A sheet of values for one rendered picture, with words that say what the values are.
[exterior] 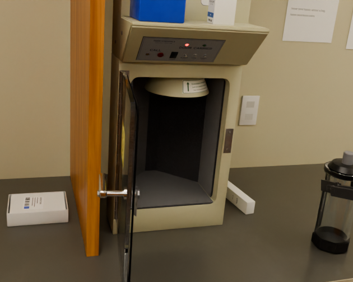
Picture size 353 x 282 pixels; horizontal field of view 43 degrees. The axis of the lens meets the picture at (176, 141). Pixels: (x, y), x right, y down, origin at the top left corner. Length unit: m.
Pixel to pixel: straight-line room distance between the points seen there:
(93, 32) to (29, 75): 0.57
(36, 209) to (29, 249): 0.14
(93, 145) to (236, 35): 0.40
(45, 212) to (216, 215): 0.47
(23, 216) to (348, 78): 1.31
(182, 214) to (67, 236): 0.32
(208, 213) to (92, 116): 0.48
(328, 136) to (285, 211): 0.57
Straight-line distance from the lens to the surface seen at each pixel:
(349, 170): 1.22
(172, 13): 0.99
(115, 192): 0.88
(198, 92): 1.18
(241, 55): 1.12
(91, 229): 1.13
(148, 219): 1.25
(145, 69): 1.10
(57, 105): 1.54
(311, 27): 1.78
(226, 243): 1.25
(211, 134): 1.28
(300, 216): 1.47
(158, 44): 1.02
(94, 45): 0.98
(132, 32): 0.98
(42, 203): 1.33
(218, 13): 1.05
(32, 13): 1.49
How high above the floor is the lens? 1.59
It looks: 19 degrees down
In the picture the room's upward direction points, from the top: 5 degrees clockwise
